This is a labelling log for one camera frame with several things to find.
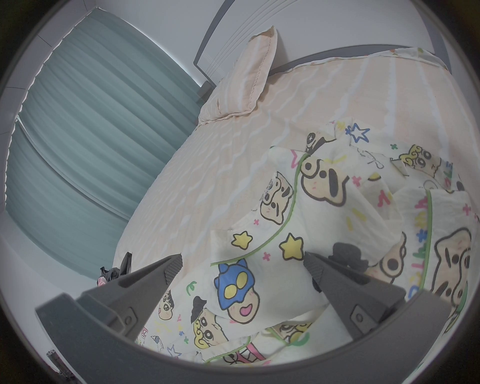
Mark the blue-green curtain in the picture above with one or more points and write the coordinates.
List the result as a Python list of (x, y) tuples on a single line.
[(112, 93), (56, 206)]

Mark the pile of clothes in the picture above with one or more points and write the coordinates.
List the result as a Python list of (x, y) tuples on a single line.
[(120, 272)]

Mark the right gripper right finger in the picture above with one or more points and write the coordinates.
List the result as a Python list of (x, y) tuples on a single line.
[(352, 300)]

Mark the bed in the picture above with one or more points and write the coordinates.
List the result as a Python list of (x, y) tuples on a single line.
[(318, 90)]

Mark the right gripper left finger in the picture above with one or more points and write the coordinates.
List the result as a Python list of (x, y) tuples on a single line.
[(125, 302)]

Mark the pink striped pillow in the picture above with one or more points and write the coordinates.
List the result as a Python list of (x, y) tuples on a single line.
[(243, 75)]

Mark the grey bedside table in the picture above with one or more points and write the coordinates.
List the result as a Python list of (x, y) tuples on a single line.
[(206, 92)]

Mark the white printed pyjama top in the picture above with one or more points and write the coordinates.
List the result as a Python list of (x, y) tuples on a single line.
[(318, 225)]

